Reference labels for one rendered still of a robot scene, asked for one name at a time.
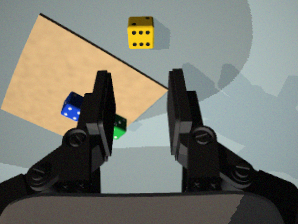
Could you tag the tan mat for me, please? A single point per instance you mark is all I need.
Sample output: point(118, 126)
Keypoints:
point(56, 61)

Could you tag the green die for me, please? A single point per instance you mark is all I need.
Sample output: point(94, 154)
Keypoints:
point(119, 127)

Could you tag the blue die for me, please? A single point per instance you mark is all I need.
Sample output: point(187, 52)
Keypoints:
point(72, 106)

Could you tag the yellow die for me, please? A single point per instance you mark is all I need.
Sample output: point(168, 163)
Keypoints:
point(141, 32)

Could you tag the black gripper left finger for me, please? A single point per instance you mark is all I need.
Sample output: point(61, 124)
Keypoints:
point(75, 165)

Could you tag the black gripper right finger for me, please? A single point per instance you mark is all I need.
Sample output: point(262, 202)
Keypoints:
point(205, 162)

